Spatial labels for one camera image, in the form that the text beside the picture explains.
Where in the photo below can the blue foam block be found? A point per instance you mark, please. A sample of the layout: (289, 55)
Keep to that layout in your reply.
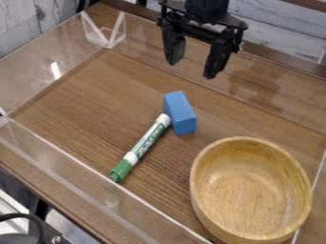
(180, 110)

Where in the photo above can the green dry erase marker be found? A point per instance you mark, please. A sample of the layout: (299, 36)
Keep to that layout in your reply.
(134, 155)

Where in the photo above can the clear acrylic tray wall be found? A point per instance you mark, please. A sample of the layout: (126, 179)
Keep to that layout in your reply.
(82, 93)

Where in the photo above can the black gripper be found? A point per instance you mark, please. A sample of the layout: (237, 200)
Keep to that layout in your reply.
(205, 20)

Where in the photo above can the black metal table bracket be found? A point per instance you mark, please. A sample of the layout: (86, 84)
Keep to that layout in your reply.
(53, 236)

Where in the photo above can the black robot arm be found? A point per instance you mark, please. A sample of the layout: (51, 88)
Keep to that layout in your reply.
(202, 19)

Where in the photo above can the brown wooden bowl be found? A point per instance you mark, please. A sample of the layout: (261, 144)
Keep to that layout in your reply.
(250, 191)

